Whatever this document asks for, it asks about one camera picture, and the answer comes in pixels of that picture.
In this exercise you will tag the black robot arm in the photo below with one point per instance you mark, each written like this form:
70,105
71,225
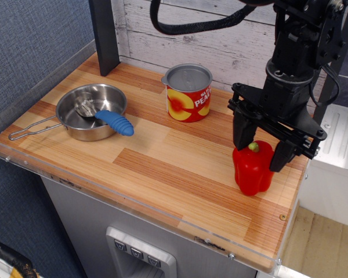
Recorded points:
308,37

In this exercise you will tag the red toy bell pepper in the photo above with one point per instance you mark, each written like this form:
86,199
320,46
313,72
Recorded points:
252,167

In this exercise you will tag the left dark gray post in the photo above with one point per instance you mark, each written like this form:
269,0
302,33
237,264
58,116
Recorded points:
105,37

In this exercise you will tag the blue handled metal spatula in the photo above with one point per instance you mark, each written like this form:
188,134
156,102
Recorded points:
117,122

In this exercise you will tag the right dark gray post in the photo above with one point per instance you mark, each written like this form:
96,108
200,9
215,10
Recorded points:
329,84

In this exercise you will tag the silver water dispenser panel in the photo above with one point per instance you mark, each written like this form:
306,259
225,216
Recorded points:
133,257

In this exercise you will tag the stainless steel pan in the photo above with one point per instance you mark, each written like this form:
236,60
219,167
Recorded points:
105,97

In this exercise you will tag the red yellow peaches can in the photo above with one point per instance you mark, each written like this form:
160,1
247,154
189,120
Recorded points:
188,92

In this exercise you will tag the white toy sink counter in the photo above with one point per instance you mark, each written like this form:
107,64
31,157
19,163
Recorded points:
324,190

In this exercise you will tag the dark gray post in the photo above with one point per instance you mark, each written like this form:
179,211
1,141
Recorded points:
105,37
329,84

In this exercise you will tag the gray toy fridge cabinet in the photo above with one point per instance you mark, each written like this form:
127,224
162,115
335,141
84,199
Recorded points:
86,219

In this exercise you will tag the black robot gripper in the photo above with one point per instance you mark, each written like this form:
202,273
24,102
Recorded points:
280,109

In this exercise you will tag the black yellow object bottom left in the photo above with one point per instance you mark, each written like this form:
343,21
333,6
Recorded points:
14,264

